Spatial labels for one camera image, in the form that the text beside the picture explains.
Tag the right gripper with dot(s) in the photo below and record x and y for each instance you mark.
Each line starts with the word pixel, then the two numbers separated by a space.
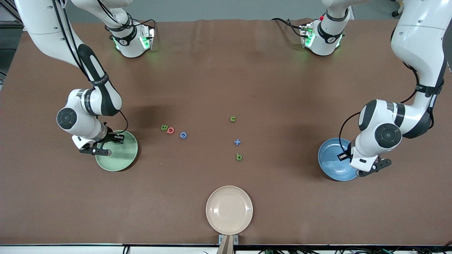
pixel 109 136

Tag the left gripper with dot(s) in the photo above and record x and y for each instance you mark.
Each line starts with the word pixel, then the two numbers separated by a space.
pixel 346 154

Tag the red capital letter Q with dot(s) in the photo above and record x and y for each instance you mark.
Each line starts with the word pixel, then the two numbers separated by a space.
pixel 170 130

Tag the blue capital letter G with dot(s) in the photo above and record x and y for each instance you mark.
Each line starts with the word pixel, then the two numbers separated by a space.
pixel 183 135

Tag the blue lowercase letter t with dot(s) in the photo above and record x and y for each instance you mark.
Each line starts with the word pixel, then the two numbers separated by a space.
pixel 237 142

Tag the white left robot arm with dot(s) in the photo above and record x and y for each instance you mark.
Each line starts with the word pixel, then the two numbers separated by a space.
pixel 420 38

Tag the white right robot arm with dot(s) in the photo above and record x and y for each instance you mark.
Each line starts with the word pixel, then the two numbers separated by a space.
pixel 42 24

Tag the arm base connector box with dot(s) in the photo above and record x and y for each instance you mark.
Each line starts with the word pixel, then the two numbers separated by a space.
pixel 306 35
pixel 147 38

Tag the blue plastic plate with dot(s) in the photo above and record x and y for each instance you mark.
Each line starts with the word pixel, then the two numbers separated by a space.
pixel 333 160

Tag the green plastic plate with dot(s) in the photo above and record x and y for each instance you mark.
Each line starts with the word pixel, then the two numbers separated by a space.
pixel 122 158

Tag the brown table cover sheet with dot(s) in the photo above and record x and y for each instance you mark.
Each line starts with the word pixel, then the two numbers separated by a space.
pixel 226 81

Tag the cream plastic plate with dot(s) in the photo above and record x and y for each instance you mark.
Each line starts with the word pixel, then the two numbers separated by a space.
pixel 229 210

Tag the black caster wheel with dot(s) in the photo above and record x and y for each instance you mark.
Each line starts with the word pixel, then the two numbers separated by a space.
pixel 395 13

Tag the black white table edge rail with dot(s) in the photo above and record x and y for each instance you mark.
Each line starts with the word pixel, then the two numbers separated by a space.
pixel 70 248

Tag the metal bracket with beige bar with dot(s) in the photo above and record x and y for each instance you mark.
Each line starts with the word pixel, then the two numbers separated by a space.
pixel 228 243

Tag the aluminium frame profile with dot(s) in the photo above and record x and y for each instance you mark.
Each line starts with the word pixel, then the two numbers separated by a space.
pixel 12 25

